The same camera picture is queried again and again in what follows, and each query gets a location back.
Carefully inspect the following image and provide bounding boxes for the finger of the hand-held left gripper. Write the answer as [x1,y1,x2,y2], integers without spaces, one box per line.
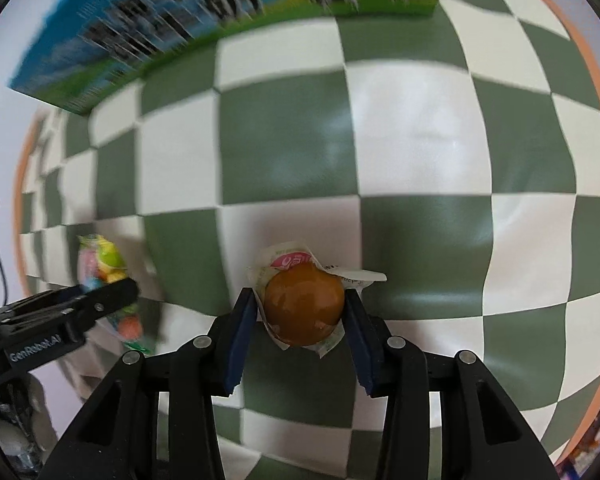
[0,285,86,317]
[2,277,141,343]

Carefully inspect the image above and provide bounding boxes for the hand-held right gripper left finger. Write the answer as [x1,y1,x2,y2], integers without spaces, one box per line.
[45,286,258,480]

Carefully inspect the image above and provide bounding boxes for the colourful candy packet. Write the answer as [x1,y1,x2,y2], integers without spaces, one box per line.
[76,234,153,353]

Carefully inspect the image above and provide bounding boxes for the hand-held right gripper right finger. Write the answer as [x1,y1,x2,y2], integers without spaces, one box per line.
[344,290,553,480]

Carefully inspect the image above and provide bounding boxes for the clear plastic bag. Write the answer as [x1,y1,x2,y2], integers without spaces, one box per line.
[0,375,61,480]

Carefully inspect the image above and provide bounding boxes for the printed cardboard box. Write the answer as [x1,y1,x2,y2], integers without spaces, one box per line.
[7,0,448,118]

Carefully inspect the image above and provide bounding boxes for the brown jelly cup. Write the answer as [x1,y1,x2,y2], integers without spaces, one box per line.
[247,241,388,359]

